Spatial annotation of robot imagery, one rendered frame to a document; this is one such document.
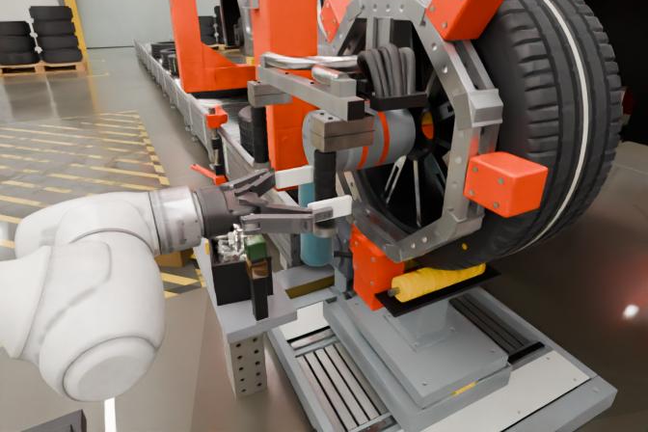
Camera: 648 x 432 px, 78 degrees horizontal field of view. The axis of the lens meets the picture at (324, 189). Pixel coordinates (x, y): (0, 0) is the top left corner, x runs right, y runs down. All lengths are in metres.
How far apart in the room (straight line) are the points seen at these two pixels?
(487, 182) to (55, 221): 0.59
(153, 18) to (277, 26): 12.51
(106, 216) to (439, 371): 0.93
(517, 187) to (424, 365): 0.69
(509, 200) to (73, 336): 0.55
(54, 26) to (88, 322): 8.63
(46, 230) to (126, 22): 13.18
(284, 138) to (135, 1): 12.50
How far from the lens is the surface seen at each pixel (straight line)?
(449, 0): 0.71
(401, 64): 0.66
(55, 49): 9.04
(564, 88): 0.76
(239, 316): 1.00
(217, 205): 0.58
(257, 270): 0.88
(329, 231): 0.68
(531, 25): 0.76
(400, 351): 1.23
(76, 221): 0.55
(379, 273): 0.99
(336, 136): 0.61
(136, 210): 0.56
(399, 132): 0.84
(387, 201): 1.09
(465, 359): 1.26
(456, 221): 0.73
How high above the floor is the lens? 1.10
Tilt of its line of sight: 24 degrees down
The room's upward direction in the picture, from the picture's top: straight up
